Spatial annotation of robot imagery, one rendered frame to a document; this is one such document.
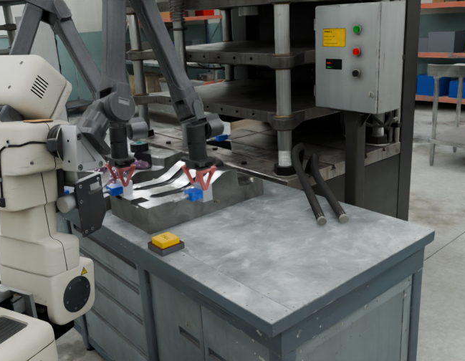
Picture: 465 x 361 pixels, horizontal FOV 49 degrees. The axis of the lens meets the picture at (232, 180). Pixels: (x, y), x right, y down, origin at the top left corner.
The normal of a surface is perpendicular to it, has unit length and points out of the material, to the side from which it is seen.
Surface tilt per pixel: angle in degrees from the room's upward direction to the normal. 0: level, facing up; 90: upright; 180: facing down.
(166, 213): 90
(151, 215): 90
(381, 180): 90
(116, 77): 61
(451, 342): 0
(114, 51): 73
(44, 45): 90
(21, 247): 82
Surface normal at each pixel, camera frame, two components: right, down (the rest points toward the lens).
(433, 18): -0.73, 0.25
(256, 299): -0.05, -0.95
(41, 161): 0.88, 0.10
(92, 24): 0.68, 0.19
